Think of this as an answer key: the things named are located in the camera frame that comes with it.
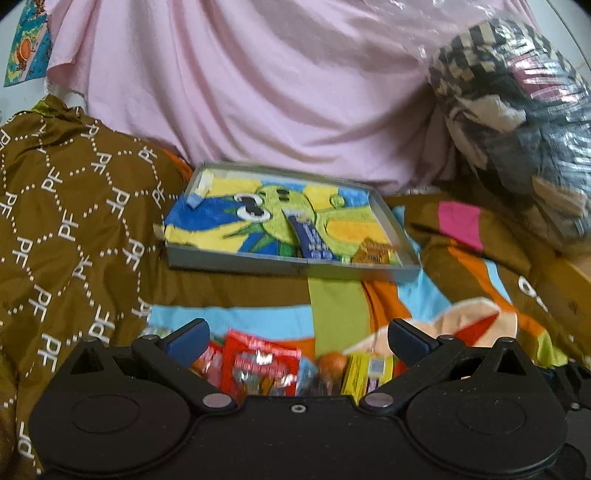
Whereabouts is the yellow snack packet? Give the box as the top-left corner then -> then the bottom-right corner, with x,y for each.
341,353 -> 398,398

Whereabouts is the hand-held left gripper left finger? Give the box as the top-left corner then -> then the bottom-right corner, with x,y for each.
69,318 -> 235,412

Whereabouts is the pink cloth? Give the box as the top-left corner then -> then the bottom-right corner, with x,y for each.
46,0 -> 546,195

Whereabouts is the light blue snack packet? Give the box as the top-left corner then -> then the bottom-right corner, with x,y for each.
295,357 -> 324,398

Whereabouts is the clear plastic bag of clothes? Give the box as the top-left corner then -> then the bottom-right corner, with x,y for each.
420,16 -> 591,250

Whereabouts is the mandarin orange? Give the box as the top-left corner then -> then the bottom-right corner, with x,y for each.
320,353 -> 347,384

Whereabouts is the grey tray with cartoon lining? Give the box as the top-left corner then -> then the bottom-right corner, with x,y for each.
154,161 -> 422,283

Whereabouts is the red snack packet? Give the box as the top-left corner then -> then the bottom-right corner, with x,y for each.
221,329 -> 303,398

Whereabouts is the colourful wall poster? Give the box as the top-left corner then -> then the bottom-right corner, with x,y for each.
4,0 -> 51,88

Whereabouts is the brown letter-print cloth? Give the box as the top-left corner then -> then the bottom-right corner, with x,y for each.
0,95 -> 195,480

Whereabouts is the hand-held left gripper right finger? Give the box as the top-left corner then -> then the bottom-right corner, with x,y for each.
360,318 -> 532,411

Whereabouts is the dark blue snack packet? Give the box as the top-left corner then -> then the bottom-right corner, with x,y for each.
288,213 -> 334,260

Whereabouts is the orange clear snack packet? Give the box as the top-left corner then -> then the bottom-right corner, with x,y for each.
351,237 -> 400,266

